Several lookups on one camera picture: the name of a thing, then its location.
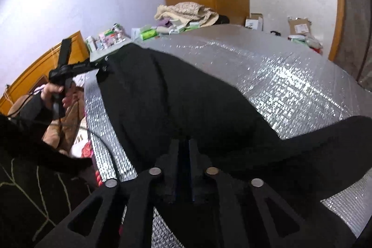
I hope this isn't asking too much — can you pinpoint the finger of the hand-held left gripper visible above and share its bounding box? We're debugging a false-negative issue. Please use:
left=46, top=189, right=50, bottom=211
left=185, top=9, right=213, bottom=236
left=94, top=56, right=112, bottom=83

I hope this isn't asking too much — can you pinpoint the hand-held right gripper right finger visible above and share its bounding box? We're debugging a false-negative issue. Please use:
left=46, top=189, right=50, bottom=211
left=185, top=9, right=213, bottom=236
left=188, top=139, right=358, bottom=248

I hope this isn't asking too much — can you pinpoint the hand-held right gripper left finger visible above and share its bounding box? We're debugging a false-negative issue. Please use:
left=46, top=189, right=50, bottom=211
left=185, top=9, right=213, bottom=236
left=35, top=139, right=182, bottom=248

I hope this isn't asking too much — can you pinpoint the black garment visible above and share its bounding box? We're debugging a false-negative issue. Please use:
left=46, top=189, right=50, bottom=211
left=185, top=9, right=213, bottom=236
left=96, top=43, right=372, bottom=248

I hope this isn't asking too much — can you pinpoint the person's left forearm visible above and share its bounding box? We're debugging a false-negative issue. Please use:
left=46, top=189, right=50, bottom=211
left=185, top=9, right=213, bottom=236
left=0, top=95, right=93, bottom=177

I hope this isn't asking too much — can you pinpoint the person's left hand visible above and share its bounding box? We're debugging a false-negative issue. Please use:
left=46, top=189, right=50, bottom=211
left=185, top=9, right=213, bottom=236
left=41, top=82, right=74, bottom=109

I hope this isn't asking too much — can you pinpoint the wooden headboard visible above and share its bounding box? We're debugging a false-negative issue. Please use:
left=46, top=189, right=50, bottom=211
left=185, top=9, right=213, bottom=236
left=0, top=31, right=90, bottom=116

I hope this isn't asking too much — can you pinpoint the clutter of small packets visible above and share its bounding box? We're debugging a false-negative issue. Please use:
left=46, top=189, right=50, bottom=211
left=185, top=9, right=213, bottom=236
left=85, top=24, right=131, bottom=52

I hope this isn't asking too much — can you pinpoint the green tissue packet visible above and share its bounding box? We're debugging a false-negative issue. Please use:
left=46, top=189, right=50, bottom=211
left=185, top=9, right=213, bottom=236
left=139, top=29, right=157, bottom=40

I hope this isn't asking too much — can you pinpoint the white floral quilt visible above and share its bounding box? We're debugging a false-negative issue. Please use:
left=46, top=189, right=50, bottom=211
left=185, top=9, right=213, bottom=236
left=70, top=132, right=102, bottom=187

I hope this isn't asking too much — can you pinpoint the beige blanket pile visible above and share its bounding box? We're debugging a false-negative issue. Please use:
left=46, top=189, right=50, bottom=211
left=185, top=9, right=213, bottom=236
left=154, top=2, right=220, bottom=28

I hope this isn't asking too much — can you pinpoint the silver foil mat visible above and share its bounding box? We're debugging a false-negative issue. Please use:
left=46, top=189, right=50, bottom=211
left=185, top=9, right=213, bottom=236
left=83, top=24, right=372, bottom=248

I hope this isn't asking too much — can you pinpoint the black leaf patterned cloth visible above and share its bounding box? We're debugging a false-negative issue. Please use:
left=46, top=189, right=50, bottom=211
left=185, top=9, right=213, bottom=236
left=0, top=146, right=99, bottom=248

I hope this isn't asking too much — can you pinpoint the white cardboard box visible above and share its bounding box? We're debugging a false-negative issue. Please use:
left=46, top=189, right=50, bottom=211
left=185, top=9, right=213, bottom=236
left=245, top=13, right=264, bottom=31

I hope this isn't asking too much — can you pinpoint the brown cardboard box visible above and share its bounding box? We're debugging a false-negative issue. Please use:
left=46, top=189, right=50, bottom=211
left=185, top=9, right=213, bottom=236
left=288, top=16, right=313, bottom=36

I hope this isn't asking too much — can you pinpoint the grey plastic door curtain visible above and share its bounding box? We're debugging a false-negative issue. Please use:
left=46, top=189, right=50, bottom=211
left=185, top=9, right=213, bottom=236
left=334, top=0, right=372, bottom=86

